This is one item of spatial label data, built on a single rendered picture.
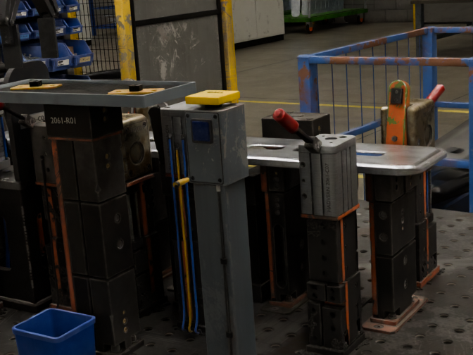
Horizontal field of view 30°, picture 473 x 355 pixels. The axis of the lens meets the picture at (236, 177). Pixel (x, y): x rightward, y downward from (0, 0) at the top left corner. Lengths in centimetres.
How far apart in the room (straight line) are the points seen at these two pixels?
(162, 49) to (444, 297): 350
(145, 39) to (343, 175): 356
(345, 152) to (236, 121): 20
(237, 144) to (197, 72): 397
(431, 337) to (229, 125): 54
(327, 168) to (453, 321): 41
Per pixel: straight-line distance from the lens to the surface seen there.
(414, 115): 169
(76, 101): 139
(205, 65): 533
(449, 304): 171
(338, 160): 140
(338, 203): 141
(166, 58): 505
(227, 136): 129
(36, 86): 155
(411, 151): 159
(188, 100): 131
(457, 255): 197
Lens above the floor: 135
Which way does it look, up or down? 14 degrees down
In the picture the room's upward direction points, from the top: 4 degrees counter-clockwise
